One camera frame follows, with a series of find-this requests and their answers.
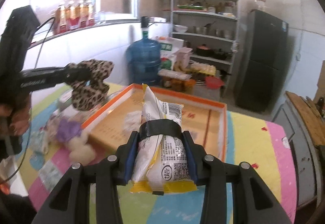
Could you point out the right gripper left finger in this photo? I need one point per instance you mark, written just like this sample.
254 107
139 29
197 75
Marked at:
69 201

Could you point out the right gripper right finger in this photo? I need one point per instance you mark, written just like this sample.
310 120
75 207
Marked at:
253 201

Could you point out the cream bear purple dress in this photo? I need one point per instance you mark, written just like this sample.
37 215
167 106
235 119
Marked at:
72 136

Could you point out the leopard print scrunchie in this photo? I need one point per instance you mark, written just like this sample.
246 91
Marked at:
89 92

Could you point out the white yellow snack packet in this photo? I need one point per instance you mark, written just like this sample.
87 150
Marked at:
161 165

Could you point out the left hand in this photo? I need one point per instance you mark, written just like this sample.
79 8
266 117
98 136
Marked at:
16 122

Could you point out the colourful cartoon table cloth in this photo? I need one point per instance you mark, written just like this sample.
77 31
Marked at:
230 136

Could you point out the orange gold shallow box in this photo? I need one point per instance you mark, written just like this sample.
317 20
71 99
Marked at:
205 119

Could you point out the red drink bottles row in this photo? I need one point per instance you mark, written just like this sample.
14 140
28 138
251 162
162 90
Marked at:
74 15

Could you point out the black refrigerator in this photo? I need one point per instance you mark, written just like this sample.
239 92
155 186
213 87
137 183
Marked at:
264 61

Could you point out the red plastic basket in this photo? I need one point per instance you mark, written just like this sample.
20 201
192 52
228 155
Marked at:
213 82

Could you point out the blue water jug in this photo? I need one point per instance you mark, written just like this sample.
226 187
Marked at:
143 58

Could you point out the egg tray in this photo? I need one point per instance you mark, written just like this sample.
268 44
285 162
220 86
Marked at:
205 69

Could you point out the white green rice bag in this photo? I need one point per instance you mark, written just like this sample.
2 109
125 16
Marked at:
169 49

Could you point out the grey metal shelf rack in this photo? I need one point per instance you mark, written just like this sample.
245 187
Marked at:
210 28

